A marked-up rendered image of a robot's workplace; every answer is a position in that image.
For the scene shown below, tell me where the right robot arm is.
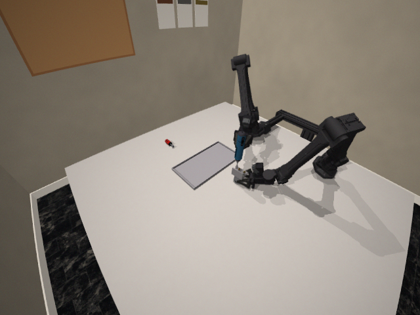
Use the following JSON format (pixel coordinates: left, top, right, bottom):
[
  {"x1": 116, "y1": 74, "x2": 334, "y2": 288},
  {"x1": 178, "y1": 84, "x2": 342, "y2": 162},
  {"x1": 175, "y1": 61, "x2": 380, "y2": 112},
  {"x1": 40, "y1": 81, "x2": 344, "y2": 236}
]
[{"x1": 231, "y1": 54, "x2": 263, "y2": 135}]

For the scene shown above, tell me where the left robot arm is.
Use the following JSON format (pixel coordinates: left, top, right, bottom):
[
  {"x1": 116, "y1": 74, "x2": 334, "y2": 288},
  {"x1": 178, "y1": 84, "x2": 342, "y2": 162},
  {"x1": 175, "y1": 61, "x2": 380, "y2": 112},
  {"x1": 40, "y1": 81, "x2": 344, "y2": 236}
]
[{"x1": 252, "y1": 113, "x2": 366, "y2": 185}]

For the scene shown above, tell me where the grey l-shaped bracket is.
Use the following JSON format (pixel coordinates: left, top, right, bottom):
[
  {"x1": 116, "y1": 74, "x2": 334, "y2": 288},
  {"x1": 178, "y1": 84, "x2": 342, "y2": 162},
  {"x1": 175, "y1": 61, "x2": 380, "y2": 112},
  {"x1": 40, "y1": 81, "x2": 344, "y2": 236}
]
[{"x1": 232, "y1": 167, "x2": 248, "y2": 180}]

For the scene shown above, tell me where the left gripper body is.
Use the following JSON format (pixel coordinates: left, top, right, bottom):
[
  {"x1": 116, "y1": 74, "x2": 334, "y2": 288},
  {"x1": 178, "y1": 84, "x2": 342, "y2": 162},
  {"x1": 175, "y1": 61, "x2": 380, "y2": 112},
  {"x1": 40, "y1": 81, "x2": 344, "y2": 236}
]
[{"x1": 249, "y1": 172, "x2": 264, "y2": 189}]

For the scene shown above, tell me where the blue electric nut driver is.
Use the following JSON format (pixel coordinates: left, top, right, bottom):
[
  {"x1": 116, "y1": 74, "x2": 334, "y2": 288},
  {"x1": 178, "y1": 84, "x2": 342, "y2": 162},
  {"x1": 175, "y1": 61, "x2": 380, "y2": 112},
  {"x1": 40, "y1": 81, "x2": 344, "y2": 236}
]
[{"x1": 234, "y1": 131, "x2": 246, "y2": 169}]

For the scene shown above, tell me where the red-handled nut driver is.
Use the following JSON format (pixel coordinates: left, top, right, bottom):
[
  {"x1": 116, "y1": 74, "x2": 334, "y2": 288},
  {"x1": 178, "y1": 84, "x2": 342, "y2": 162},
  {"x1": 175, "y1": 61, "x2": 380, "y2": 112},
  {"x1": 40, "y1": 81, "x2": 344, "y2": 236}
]
[{"x1": 165, "y1": 139, "x2": 174, "y2": 148}]

